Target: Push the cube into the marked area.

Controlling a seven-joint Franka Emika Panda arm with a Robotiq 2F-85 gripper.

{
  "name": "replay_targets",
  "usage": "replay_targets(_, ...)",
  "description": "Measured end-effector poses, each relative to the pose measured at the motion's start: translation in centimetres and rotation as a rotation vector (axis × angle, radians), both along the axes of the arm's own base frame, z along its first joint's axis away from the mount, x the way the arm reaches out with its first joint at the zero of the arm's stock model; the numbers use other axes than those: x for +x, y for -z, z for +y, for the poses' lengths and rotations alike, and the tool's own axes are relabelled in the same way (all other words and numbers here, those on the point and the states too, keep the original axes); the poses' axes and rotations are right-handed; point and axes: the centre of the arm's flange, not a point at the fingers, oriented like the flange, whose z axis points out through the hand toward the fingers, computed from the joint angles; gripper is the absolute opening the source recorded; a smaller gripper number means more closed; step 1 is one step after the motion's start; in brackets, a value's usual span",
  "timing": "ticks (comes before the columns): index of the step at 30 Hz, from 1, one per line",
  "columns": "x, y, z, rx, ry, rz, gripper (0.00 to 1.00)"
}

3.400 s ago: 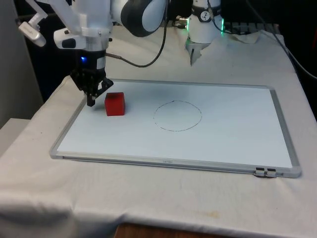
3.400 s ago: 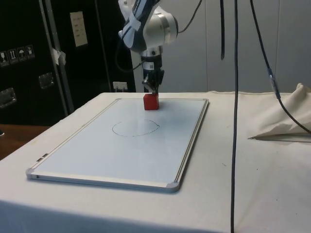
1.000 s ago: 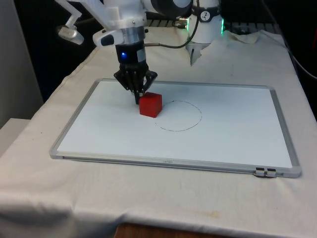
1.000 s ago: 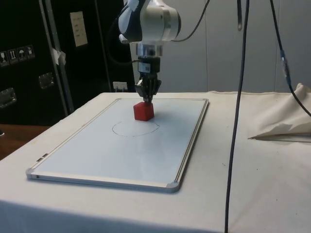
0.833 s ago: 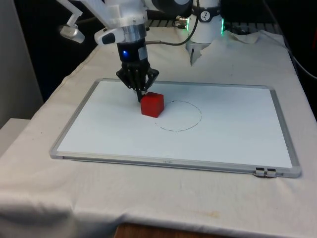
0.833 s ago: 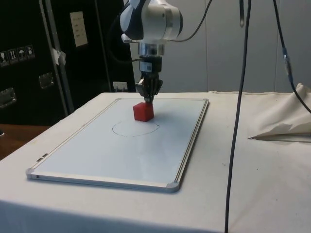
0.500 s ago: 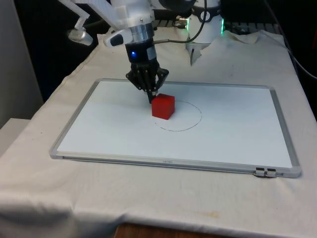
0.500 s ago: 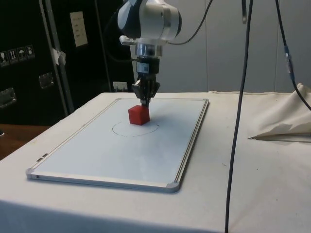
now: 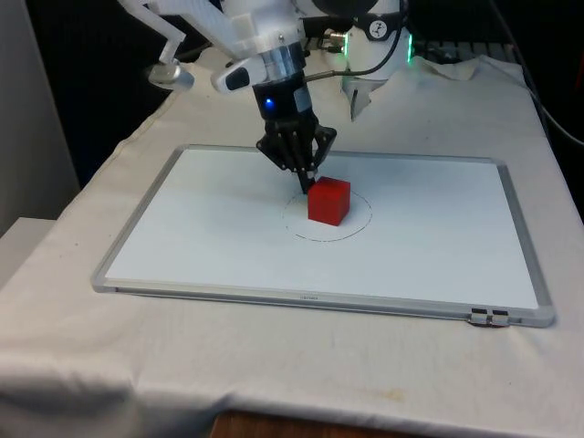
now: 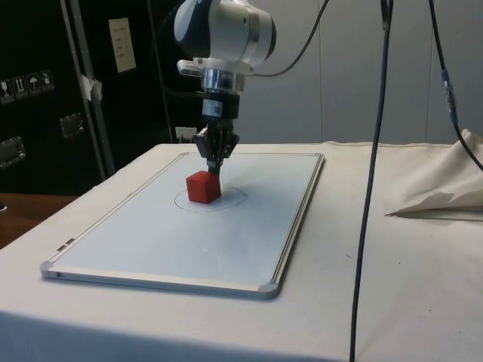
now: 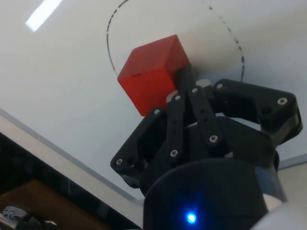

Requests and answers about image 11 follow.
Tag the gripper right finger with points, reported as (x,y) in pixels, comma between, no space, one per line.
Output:
(251,95)

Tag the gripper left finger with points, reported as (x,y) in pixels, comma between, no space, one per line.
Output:
(174,124)

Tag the red cube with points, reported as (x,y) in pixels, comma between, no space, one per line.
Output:
(148,72)

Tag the whiteboard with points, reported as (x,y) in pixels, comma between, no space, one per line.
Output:
(60,72)

